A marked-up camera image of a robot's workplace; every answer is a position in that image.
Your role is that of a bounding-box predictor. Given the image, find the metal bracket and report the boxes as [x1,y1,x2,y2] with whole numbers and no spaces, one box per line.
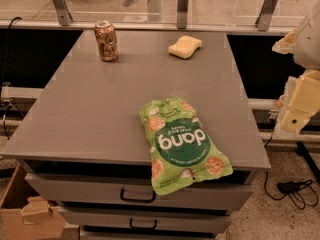
[176,0,189,29]
[52,0,72,26]
[255,0,278,31]

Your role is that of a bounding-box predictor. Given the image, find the cardboard box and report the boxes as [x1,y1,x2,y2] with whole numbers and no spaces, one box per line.
[0,166,66,240]

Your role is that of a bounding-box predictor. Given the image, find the middle metal bracket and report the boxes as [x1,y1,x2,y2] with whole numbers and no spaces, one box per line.
[176,0,189,29]

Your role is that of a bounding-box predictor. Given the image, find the black power adapter with cable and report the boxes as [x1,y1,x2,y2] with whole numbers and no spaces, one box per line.
[263,172,319,210]

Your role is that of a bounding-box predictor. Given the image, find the black cable at left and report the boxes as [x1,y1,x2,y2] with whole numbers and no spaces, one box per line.
[0,16,23,141]

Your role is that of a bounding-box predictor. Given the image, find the yellow sponge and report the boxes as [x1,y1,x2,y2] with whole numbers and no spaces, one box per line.
[168,35,202,59]

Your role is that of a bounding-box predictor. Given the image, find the right metal bracket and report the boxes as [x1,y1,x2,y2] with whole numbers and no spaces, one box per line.
[255,0,278,31]

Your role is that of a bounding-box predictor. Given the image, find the top drawer black handle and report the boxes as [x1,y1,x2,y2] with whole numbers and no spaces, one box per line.
[120,189,156,203]

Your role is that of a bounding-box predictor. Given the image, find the grey drawer cabinet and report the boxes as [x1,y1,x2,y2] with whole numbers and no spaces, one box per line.
[3,31,270,240]

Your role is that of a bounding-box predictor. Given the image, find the drawer black handle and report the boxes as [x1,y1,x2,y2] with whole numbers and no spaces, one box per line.
[120,189,156,203]
[129,218,158,230]

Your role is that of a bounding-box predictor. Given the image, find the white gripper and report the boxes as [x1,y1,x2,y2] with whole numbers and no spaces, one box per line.
[272,1,320,134]

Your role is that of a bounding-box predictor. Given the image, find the left metal bracket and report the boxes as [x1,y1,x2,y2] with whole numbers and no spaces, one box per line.
[52,0,72,26]

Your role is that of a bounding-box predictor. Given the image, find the green rice chip bag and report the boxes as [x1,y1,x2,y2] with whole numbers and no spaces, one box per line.
[140,97,233,195]

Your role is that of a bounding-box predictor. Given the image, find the orange soda can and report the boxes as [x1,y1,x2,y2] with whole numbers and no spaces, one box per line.
[94,20,119,62]

